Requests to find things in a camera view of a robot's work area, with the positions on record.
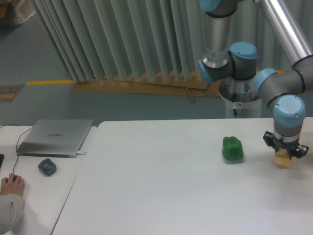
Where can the grey sleeved forearm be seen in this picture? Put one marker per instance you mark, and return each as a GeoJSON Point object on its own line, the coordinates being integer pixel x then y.
{"type": "Point", "coordinates": [11, 211]}

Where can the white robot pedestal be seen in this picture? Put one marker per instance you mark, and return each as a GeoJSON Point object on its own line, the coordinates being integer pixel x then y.
{"type": "Point", "coordinates": [240, 104]}

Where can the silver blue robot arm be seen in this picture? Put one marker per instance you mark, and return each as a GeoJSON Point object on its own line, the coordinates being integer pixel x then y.
{"type": "Point", "coordinates": [237, 63]}

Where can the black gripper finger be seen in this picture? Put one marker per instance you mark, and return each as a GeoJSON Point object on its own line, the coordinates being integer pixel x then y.
{"type": "Point", "coordinates": [298, 151]}
{"type": "Point", "coordinates": [268, 139]}

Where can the brown cardboard sheet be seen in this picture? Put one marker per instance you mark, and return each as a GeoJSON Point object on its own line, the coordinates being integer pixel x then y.
{"type": "Point", "coordinates": [193, 86]}

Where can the cardboard boxes in corner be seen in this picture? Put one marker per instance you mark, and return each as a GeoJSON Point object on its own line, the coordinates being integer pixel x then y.
{"type": "Point", "coordinates": [15, 12]}

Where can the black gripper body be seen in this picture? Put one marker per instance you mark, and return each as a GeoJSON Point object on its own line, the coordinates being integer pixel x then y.
{"type": "Point", "coordinates": [290, 145]}

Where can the person's hand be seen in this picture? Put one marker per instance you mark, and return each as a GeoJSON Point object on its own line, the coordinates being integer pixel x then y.
{"type": "Point", "coordinates": [7, 185]}

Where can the black keyboard edge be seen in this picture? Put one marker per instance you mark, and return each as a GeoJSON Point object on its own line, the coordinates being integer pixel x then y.
{"type": "Point", "coordinates": [1, 159]}

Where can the silver closed laptop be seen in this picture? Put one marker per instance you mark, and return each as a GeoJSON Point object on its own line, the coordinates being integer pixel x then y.
{"type": "Point", "coordinates": [55, 138]}

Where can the tan bread loaf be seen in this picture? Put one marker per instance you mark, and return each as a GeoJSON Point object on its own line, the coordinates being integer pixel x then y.
{"type": "Point", "coordinates": [282, 159]}

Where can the pale green folding curtain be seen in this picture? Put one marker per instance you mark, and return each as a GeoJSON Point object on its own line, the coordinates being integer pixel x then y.
{"type": "Point", "coordinates": [108, 38]}

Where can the green bell pepper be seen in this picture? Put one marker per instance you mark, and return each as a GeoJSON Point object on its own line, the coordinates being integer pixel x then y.
{"type": "Point", "coordinates": [232, 149]}

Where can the brown floor warning sticker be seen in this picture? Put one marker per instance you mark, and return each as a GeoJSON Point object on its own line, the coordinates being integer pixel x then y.
{"type": "Point", "coordinates": [9, 92]}

